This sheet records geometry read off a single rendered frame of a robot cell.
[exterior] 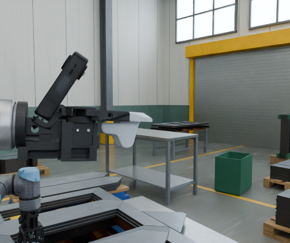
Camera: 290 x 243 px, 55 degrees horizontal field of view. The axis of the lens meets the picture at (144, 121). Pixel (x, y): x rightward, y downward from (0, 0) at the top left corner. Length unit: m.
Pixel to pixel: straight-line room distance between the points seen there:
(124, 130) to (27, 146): 0.15
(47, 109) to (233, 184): 4.34
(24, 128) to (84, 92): 8.97
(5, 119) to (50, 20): 8.78
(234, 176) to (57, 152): 4.26
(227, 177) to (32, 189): 3.84
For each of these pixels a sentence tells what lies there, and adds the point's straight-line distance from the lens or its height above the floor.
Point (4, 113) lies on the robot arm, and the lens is 0.43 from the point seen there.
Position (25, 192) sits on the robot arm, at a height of 1.14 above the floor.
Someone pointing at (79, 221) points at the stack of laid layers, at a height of 0.84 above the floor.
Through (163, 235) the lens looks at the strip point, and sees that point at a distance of 1.38.
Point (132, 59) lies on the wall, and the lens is 10.73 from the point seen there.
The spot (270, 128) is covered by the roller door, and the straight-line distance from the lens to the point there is 9.32.
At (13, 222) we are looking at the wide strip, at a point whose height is 0.85.
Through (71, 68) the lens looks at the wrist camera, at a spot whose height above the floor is 1.52.
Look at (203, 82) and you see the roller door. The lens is 10.48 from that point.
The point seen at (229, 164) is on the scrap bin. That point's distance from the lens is 4.61.
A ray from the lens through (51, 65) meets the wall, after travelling 8.91.
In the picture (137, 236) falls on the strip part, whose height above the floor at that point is 0.85.
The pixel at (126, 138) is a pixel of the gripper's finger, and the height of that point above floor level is 1.41.
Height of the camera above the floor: 1.47
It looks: 4 degrees down
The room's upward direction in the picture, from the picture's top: straight up
